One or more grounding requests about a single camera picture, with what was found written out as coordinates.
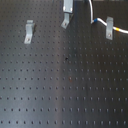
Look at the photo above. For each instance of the right grey cable clip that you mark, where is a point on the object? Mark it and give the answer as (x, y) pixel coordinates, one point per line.
(109, 28)

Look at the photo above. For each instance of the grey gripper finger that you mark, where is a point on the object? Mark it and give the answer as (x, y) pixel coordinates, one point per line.
(68, 6)

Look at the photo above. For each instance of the left grey cable clip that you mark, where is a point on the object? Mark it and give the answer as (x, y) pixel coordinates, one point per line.
(29, 31)

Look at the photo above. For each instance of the grey cable clip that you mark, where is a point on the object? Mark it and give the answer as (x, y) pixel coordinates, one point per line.
(66, 20)
(29, 31)
(109, 28)

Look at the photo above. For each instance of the middle grey cable clip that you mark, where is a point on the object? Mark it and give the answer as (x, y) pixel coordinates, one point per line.
(66, 20)

